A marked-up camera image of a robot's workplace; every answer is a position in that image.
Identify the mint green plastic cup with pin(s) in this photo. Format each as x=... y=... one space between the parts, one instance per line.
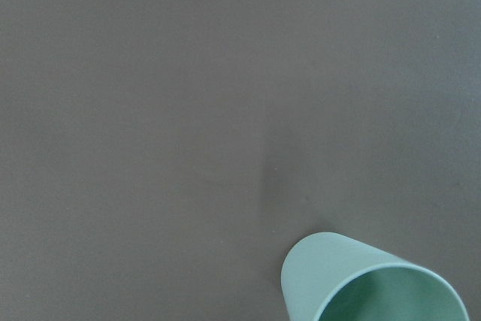
x=327 y=276

